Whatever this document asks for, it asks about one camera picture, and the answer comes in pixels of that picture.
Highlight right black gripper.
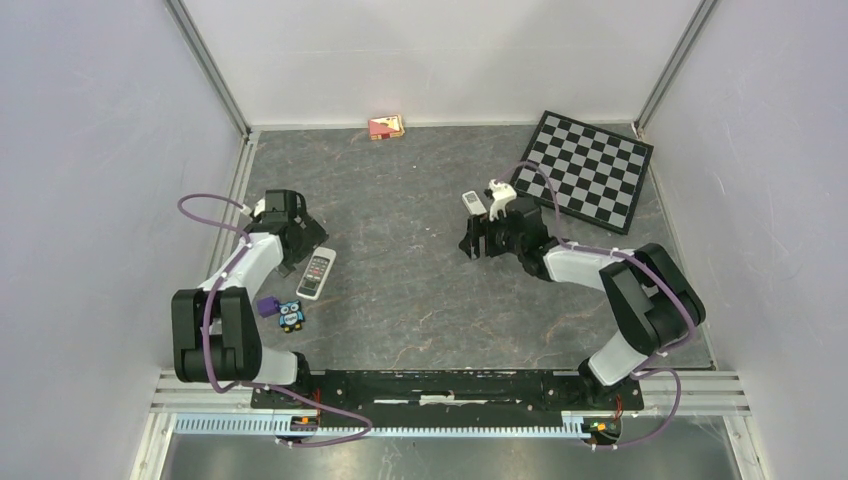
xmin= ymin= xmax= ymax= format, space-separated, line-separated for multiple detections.
xmin=458 ymin=211 xmax=524 ymax=261

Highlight slim white remote control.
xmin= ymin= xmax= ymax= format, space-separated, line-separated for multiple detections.
xmin=461 ymin=190 xmax=488 ymax=216

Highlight white remote red buttons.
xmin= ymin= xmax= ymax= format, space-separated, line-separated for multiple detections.
xmin=296 ymin=247 xmax=337 ymax=300

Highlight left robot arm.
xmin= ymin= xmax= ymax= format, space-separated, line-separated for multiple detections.
xmin=171 ymin=189 xmax=328 ymax=408

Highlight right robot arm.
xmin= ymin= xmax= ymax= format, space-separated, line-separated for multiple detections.
xmin=458 ymin=191 xmax=706 ymax=408

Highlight black white chessboard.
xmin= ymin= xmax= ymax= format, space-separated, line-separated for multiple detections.
xmin=509 ymin=111 xmax=654 ymax=235

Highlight purple block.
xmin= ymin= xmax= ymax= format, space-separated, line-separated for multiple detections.
xmin=256 ymin=296 xmax=280 ymax=318

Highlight blue owl toy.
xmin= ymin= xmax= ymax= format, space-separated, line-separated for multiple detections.
xmin=278 ymin=300 xmax=305 ymax=333

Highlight red yellow small box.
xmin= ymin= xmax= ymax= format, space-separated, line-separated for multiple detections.
xmin=368 ymin=114 xmax=405 ymax=140

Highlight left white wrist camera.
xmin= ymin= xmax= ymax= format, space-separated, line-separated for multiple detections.
xmin=240 ymin=197 xmax=287 ymax=223

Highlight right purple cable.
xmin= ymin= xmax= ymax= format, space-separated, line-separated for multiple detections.
xmin=503 ymin=160 xmax=698 ymax=452

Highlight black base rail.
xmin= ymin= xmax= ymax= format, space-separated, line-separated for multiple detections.
xmin=292 ymin=369 xmax=645 ymax=428

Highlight white cable duct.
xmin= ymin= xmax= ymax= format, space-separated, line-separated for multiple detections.
xmin=173 ymin=412 xmax=614 ymax=440

